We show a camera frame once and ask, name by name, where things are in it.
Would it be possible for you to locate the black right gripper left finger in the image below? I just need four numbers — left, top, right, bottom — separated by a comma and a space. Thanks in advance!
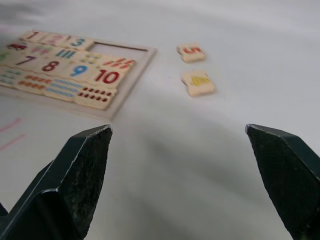
0, 124, 114, 240

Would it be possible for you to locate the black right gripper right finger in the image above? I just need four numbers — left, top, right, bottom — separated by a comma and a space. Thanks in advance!
245, 123, 320, 240

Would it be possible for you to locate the red number 10 tile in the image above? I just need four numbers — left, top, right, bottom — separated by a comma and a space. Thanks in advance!
90, 65, 127, 87

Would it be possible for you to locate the blue number 9 tile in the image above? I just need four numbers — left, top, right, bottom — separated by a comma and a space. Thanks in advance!
63, 62, 97, 81

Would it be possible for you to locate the red number 8 tile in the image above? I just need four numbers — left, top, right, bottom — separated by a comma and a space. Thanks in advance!
35, 58, 69, 76

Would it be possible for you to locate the yellow number 4 tile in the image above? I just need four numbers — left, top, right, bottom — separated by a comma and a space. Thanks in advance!
180, 70, 216, 98

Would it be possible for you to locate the purple number 7 tile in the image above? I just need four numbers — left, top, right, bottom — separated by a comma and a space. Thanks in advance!
10, 53, 42, 71

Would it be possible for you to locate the wooden number puzzle board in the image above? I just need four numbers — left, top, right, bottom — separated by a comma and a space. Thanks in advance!
0, 29, 158, 122

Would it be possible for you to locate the teal number 3 tile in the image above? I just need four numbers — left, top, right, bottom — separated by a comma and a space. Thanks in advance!
63, 35, 95, 51

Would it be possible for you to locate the green number 6 tile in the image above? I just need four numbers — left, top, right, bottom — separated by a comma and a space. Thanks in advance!
0, 49, 13, 66

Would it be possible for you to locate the pink number 2 tile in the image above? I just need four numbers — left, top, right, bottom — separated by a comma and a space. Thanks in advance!
40, 32, 70, 47

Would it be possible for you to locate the red number 1 tile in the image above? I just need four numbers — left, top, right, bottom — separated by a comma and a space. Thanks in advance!
18, 30, 45, 42

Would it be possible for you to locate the red number 5 tile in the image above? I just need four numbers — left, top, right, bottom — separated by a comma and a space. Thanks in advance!
176, 43, 207, 64

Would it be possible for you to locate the dark red dots picture tile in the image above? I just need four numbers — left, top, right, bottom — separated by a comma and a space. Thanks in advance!
73, 83, 119, 112

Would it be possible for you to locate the blue dashes picture tile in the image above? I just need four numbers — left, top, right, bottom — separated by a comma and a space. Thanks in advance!
44, 78, 85, 102

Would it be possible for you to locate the orange dots picture tile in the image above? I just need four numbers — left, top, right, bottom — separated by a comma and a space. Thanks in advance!
15, 73, 55, 96

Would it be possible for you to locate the yellow blue dots picture tile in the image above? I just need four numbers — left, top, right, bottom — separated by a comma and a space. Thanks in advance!
77, 51, 107, 67

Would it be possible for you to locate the teal dashes picture tile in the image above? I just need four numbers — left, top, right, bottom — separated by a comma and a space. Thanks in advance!
0, 66, 25, 89

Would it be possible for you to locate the red strokes picture tile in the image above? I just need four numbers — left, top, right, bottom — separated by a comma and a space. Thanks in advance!
99, 55, 137, 71

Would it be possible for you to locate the teal bars picture tile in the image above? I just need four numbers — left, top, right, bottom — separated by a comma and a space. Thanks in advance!
50, 47, 84, 61

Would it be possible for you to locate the pink shapes picture tile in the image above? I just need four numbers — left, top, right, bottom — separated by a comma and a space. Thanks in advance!
26, 43, 56, 57

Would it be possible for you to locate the red car picture tile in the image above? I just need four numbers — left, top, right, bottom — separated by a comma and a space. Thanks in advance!
4, 41, 32, 54

